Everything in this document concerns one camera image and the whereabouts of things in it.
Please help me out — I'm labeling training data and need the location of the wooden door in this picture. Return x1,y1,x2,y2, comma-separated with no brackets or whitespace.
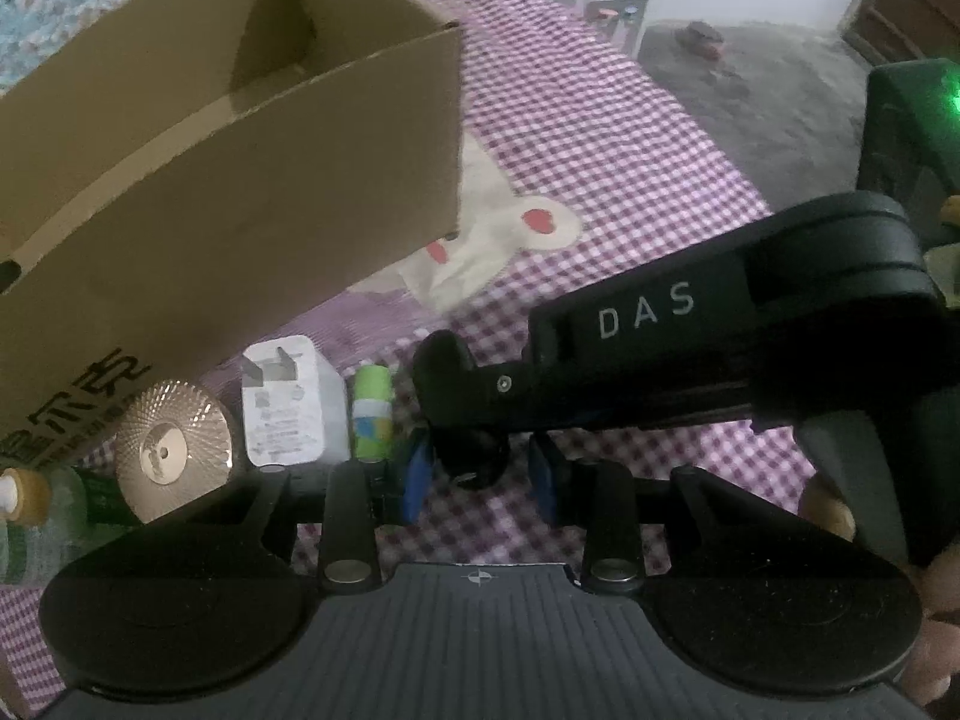
840,0,960,65

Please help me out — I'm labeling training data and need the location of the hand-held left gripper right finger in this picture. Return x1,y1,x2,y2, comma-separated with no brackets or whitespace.
527,437,788,595

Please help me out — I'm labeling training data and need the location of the green glue stick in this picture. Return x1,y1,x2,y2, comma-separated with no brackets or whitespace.
352,364,394,464

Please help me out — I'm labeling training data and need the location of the white bottle with green label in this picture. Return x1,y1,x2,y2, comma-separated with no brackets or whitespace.
0,465,143,587

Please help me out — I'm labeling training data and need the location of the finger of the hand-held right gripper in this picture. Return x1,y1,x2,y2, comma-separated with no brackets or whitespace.
414,330,535,436

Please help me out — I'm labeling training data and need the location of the gold-lid cosmetic jar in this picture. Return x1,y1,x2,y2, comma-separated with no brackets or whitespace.
112,379,236,527

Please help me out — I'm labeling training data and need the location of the white charger plug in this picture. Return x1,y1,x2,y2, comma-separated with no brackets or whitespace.
240,335,352,470

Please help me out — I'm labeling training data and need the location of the black oval object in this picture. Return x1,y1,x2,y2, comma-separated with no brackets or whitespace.
439,427,512,491

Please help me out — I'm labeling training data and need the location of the brown cardboard box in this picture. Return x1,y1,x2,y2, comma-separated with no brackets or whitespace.
0,0,464,466

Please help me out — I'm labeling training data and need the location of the purple checked blanket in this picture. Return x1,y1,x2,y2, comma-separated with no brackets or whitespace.
0,0,822,720

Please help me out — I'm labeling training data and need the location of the person's right hand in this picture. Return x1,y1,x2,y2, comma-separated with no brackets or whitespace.
799,480,960,713

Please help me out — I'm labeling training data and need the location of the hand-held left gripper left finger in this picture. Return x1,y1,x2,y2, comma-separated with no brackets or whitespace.
180,435,436,592

